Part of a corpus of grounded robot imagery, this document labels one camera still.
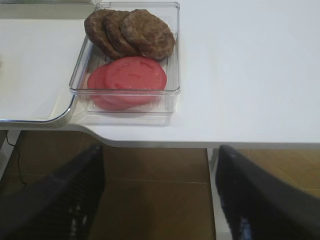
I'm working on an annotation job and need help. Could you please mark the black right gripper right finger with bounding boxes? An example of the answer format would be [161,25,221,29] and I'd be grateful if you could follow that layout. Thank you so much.
[215,145,320,240]

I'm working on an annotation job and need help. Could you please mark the black floor cable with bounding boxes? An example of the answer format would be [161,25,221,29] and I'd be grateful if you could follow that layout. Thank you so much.
[4,130,27,186]

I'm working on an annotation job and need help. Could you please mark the red tomato slice top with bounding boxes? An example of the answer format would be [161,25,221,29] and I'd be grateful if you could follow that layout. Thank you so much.
[104,56,167,105]

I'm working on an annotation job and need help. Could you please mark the red tomato slice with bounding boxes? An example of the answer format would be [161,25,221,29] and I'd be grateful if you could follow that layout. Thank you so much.
[87,64,139,111]
[104,56,167,105]

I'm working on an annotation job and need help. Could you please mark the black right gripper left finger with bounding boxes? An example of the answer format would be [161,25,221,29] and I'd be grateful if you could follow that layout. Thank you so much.
[0,145,105,240]

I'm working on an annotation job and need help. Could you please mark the white metal tray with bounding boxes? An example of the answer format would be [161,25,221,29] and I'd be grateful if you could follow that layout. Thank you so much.
[0,19,85,124]

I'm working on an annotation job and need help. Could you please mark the brown patty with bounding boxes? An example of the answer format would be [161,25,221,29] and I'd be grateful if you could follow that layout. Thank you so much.
[103,11,140,56]
[84,9,125,60]
[120,9,175,60]

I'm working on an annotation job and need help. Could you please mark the clear patty and tomato container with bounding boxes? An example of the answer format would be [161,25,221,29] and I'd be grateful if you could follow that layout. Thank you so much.
[69,1,181,116]

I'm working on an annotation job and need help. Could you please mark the brown patty middle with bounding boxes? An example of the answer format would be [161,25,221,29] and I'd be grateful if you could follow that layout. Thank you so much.
[103,11,140,56]

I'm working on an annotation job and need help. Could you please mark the brown patty back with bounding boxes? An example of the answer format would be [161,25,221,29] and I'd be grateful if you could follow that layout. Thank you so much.
[84,9,125,60]

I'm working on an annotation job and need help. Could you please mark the brown patty front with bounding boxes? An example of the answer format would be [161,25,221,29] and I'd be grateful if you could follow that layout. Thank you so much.
[120,9,175,60]

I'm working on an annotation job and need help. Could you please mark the red tomato slice lower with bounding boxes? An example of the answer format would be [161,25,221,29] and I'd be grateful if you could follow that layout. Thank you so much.
[87,64,139,111]

